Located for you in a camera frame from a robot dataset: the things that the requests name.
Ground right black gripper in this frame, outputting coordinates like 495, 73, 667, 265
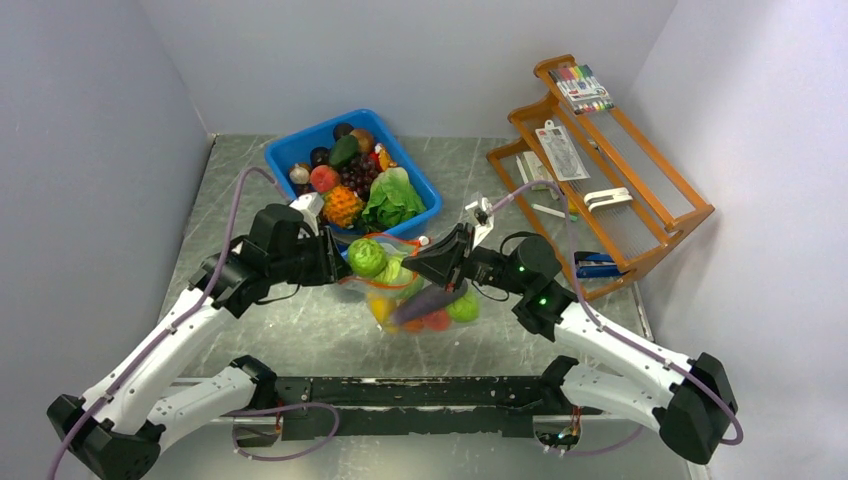
401, 222, 529, 296

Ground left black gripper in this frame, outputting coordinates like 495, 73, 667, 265
269, 225, 352, 286

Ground purple toy eggplant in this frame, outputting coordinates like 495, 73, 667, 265
388, 283, 468, 326

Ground green toy cabbage front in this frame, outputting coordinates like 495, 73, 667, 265
347, 238, 388, 278

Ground green toy ball vegetable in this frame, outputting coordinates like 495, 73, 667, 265
445, 292, 480, 324

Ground red toy peach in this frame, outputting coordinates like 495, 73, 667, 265
422, 310, 452, 332

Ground clear zip top bag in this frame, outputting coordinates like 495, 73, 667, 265
339, 233, 481, 334

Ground orange toy pumpkin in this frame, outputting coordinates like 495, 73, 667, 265
401, 318, 425, 334

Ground yellow toy mango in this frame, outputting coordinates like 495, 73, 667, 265
367, 295, 398, 334

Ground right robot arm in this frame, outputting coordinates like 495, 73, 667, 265
402, 224, 744, 465

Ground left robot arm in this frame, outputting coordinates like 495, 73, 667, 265
47, 194, 350, 479

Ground orange textured toy fruit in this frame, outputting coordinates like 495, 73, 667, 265
322, 185, 365, 229

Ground green toy lettuce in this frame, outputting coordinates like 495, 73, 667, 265
361, 167, 426, 231

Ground pink toy peach in bin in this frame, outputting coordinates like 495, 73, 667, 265
310, 165, 341, 194

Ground white toy garlic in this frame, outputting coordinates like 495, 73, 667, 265
288, 163, 312, 185

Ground dark toy grapes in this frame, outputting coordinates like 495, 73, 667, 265
340, 154, 380, 201

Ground dark green toy avocado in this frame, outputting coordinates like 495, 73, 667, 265
328, 134, 359, 169

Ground blue plastic bin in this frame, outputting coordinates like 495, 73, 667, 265
264, 109, 443, 240

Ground red toy pepper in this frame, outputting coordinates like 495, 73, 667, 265
368, 151, 382, 172

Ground white box on shelf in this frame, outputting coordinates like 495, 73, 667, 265
516, 151, 552, 184

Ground dark purple round fruit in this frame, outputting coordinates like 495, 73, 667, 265
332, 122, 354, 141

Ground green capped marker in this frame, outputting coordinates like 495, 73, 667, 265
531, 204, 578, 222

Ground blue stapler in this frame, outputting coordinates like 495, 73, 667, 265
573, 251, 623, 279

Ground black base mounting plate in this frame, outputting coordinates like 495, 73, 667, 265
276, 376, 574, 440

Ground packaged item on shelf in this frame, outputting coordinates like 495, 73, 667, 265
535, 120, 590, 182

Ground wooden rack shelf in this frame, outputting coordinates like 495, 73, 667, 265
486, 55, 714, 300

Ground white stapler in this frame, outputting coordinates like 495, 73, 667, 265
583, 187, 633, 212

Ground coloured marker pen pack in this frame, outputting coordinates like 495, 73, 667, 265
548, 65, 615, 115

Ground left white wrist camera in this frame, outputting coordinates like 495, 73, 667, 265
289, 192, 324, 233

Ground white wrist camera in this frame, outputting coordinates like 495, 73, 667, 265
289, 192, 324, 233
464, 192, 494, 248

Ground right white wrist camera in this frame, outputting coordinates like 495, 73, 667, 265
464, 192, 494, 248

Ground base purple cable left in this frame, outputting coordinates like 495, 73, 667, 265
228, 402, 340, 463

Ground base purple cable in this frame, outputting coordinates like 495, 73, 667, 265
543, 423, 646, 458
228, 402, 340, 463

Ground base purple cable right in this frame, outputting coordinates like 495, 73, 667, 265
543, 423, 646, 458

